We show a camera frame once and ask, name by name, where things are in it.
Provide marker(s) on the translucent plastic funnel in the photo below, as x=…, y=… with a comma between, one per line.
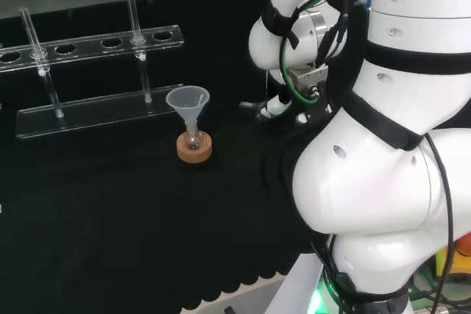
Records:
x=187, y=102

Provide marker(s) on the yellow stop button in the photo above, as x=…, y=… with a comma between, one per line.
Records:
x=464, y=255

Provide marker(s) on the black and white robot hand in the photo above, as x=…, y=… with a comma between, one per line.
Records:
x=312, y=108

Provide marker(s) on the clear acrylic funnel stand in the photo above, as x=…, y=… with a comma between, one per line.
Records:
x=92, y=110

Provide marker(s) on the black bench cloth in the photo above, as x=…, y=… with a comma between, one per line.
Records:
x=129, y=218

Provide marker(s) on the pale board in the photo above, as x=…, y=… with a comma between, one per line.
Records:
x=294, y=284

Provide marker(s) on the small round-bottom glass flask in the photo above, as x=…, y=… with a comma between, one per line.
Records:
x=192, y=141

